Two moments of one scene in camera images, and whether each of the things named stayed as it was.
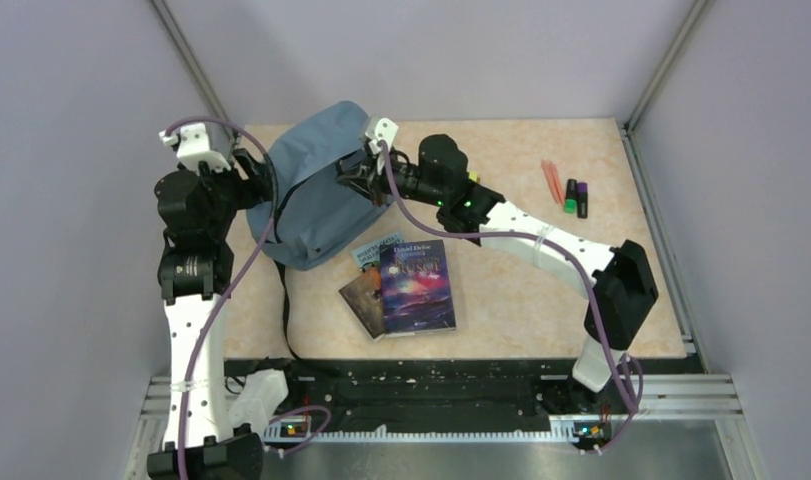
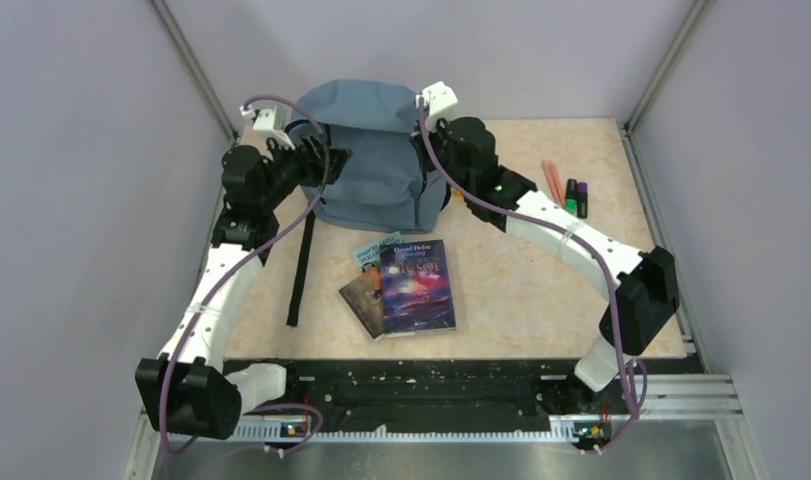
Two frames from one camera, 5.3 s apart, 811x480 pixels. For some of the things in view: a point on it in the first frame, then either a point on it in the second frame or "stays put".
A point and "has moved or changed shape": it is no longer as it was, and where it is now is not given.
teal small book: (370, 253) stays put
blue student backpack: (316, 216) has moved or changed shape
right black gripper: (367, 176) → (418, 141)
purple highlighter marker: (582, 200) stays put
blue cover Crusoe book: (416, 287) stays put
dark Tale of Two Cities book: (364, 296) stays put
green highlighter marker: (571, 196) stays put
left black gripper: (259, 186) → (310, 157)
